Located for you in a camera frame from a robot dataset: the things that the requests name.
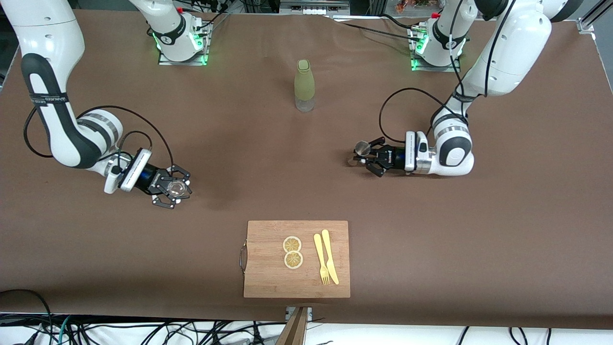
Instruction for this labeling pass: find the aluminium table corner bracket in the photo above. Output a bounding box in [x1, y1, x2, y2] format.
[577, 0, 613, 34]

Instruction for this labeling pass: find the teal cable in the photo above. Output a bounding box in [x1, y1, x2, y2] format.
[57, 315, 73, 345]

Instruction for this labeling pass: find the yellow plastic knife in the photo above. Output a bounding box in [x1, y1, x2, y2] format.
[321, 229, 340, 285]

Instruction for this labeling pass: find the glass bottle with green sleeve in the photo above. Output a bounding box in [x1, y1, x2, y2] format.
[294, 59, 316, 113]

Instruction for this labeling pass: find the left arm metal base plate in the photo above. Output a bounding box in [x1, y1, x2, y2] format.
[409, 26, 463, 73]

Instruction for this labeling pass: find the grey metal rail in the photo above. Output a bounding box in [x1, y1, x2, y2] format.
[279, 0, 351, 16]

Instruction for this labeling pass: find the thick black floor cable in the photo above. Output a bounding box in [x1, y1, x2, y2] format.
[0, 289, 54, 345]

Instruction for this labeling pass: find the black cable across table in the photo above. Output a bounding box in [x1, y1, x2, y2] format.
[335, 19, 422, 43]

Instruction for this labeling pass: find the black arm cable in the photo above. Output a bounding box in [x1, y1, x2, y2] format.
[23, 105, 174, 168]
[378, 0, 518, 144]

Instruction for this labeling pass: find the yellow plastic fork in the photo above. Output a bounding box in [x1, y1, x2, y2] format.
[313, 233, 331, 286]

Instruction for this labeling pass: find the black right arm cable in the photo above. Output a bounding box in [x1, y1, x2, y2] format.
[23, 105, 174, 168]

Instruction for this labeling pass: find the brown wooden post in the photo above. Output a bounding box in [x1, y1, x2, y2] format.
[275, 307, 309, 345]

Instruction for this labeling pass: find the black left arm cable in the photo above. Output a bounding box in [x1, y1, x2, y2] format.
[378, 0, 518, 144]

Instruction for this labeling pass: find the steel double jigger cup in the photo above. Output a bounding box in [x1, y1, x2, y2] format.
[348, 140, 372, 167]

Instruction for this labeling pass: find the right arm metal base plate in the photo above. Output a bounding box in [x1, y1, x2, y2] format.
[158, 22, 211, 67]

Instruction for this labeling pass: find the wooden cutting board with handle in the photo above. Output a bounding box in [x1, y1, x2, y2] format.
[239, 220, 351, 299]

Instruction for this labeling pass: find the clear glass beaker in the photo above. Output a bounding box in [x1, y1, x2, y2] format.
[165, 178, 190, 198]

